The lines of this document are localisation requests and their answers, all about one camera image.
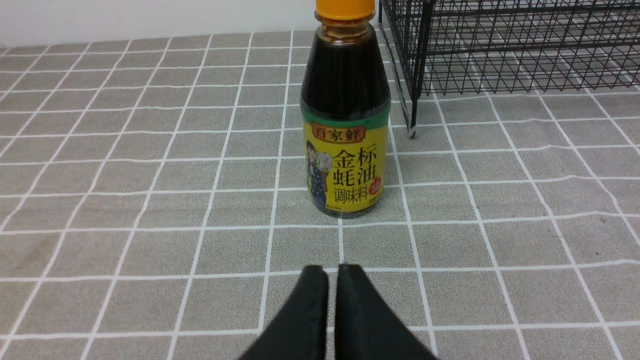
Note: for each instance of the grey checked tablecloth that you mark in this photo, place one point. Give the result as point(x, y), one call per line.
point(154, 206)

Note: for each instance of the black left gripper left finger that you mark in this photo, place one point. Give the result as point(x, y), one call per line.
point(299, 330)

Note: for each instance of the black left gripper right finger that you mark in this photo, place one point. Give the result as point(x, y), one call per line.
point(365, 327)

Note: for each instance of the oyster sauce bottle yellow cap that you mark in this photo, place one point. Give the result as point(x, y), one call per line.
point(345, 105)

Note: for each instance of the black wire mesh shelf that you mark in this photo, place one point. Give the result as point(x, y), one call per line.
point(452, 47)

